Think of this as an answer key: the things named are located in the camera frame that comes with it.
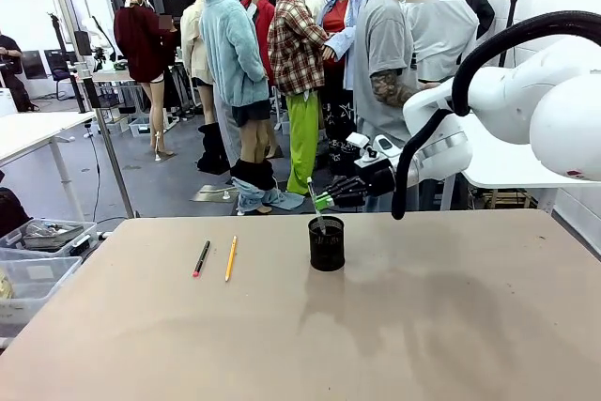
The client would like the grey mannequin base plate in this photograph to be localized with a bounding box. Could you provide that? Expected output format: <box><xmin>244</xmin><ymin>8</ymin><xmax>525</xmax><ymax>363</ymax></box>
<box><xmin>191</xmin><ymin>183</ymin><xmax>239</xmax><ymax>205</ymax></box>

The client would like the black office chair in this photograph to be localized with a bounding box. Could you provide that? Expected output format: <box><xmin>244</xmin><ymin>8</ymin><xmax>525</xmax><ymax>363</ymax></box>
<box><xmin>43</xmin><ymin>48</ymin><xmax>72</xmax><ymax>101</ymax></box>

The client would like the mannequin in cream jacket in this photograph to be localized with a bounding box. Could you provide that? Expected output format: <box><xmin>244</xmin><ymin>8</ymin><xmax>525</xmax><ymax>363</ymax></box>
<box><xmin>179</xmin><ymin>0</ymin><xmax>218</xmax><ymax>126</ymax></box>

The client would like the black trousers pile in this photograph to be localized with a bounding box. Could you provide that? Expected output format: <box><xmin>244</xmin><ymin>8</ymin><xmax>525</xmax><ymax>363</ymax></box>
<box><xmin>196</xmin><ymin>122</ymin><xmax>232</xmax><ymax>176</ymax></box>

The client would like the silver pen with green clip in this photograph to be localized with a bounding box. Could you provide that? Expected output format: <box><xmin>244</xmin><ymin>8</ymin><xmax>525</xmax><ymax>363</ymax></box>
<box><xmin>306</xmin><ymin>177</ymin><xmax>329</xmax><ymax>235</ymax></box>

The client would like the wooden pallet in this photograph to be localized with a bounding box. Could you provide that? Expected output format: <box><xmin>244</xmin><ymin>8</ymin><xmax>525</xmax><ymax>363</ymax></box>
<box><xmin>472</xmin><ymin>188</ymin><xmax>537</xmax><ymax>210</ymax></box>

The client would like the clear open storage bin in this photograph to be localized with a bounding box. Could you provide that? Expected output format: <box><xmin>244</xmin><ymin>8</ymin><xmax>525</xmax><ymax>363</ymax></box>
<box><xmin>0</xmin><ymin>254</ymin><xmax>84</xmax><ymax>328</ymax></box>

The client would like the person's tattooed right forearm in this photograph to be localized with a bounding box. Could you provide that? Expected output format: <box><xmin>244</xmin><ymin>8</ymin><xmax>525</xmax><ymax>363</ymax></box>
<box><xmin>369</xmin><ymin>69</ymin><xmax>420</xmax><ymax>109</ymax></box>

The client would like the mannequin in plaid hooded shirt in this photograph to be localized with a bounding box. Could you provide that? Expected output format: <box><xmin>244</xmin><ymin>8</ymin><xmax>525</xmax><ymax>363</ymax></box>
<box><xmin>267</xmin><ymin>0</ymin><xmax>331</xmax><ymax>196</ymax></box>

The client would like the mannequin in maroon sweater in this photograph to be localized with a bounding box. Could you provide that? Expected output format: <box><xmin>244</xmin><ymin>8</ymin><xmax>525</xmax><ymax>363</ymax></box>
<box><xmin>113</xmin><ymin>0</ymin><xmax>180</xmax><ymax>162</ymax></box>

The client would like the mannequin in red jacket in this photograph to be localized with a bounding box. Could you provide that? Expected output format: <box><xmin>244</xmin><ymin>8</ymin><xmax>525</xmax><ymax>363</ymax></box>
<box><xmin>240</xmin><ymin>0</ymin><xmax>279</xmax><ymax>92</ymax></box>

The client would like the black floor cable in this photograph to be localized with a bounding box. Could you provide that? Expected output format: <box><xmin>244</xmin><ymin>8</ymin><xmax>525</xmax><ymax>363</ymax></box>
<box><xmin>84</xmin><ymin>122</ymin><xmax>103</xmax><ymax>224</ymax></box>

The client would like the grey metal frame pole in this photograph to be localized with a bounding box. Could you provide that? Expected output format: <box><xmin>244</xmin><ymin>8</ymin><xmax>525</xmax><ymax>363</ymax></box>
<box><xmin>44</xmin><ymin>0</ymin><xmax>140</xmax><ymax>220</ymax></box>

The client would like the white table with white legs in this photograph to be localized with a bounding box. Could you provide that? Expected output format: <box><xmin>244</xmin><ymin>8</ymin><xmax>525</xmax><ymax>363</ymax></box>
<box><xmin>0</xmin><ymin>111</ymin><xmax>98</xmax><ymax>224</ymax></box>

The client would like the person in grey t-shirt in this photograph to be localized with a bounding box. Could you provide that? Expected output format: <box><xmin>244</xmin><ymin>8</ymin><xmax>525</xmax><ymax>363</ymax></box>
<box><xmin>352</xmin><ymin>0</ymin><xmax>452</xmax><ymax>212</ymax></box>

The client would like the white table with rounded corner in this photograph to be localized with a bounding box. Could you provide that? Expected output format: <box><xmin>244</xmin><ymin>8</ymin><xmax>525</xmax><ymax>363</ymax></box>
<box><xmin>455</xmin><ymin>113</ymin><xmax>601</xmax><ymax>215</ymax></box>

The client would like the dark bag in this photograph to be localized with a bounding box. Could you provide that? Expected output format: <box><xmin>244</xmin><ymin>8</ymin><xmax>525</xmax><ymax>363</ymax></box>
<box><xmin>0</xmin><ymin>186</ymin><xmax>32</xmax><ymax>239</ymax></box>

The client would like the black stand pole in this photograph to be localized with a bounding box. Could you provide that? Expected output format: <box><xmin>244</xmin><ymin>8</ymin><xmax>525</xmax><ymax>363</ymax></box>
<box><xmin>46</xmin><ymin>12</ymin><xmax>88</xmax><ymax>114</ymax></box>

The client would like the mannequin in light blue fleece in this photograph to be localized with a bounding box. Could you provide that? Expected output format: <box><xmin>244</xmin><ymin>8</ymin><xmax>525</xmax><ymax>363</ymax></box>
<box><xmin>198</xmin><ymin>0</ymin><xmax>305</xmax><ymax>215</ymax></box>

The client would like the yellow pencil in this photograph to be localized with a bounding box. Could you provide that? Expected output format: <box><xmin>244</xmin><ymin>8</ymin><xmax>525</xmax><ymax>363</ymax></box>
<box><xmin>223</xmin><ymin>235</ymin><xmax>239</xmax><ymax>283</ymax></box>

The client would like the seated person in black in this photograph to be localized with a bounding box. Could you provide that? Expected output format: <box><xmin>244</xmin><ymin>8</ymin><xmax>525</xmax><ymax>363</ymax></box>
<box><xmin>0</xmin><ymin>29</ymin><xmax>35</xmax><ymax>112</ymax></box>

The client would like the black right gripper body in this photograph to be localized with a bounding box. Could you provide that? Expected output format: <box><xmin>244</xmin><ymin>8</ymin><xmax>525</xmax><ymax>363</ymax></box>
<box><xmin>359</xmin><ymin>165</ymin><xmax>398</xmax><ymax>198</ymax></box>

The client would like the black tripod stand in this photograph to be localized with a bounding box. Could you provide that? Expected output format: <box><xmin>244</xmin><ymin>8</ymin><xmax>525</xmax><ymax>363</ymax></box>
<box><xmin>497</xmin><ymin>0</ymin><xmax>525</xmax><ymax>69</ymax></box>

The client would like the clear storage bin with lid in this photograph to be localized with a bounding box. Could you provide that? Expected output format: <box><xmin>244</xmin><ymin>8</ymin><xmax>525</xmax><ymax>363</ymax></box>
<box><xmin>0</xmin><ymin>218</ymin><xmax>100</xmax><ymax>262</ymax></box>

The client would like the black pen with red cap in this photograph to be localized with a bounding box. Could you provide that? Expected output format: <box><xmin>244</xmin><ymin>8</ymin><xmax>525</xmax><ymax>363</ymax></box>
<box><xmin>192</xmin><ymin>239</ymin><xmax>211</xmax><ymax>279</ymax></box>

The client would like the black mesh pen holder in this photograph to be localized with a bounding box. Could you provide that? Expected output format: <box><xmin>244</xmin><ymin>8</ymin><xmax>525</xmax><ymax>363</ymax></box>
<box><xmin>308</xmin><ymin>215</ymin><xmax>347</xmax><ymax>273</ymax></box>

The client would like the mannequin in blue shirt red top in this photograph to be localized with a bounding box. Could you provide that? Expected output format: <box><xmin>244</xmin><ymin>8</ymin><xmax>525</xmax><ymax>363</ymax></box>
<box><xmin>317</xmin><ymin>0</ymin><xmax>373</xmax><ymax>177</ymax></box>

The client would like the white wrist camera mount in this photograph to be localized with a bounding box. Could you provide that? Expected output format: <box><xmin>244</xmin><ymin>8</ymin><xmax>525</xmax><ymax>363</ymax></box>
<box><xmin>346</xmin><ymin>131</ymin><xmax>403</xmax><ymax>170</ymax></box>

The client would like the black corrugated cable hose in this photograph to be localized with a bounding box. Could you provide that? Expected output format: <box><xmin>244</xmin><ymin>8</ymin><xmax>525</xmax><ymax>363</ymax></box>
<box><xmin>391</xmin><ymin>10</ymin><xmax>601</xmax><ymax>221</ymax></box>

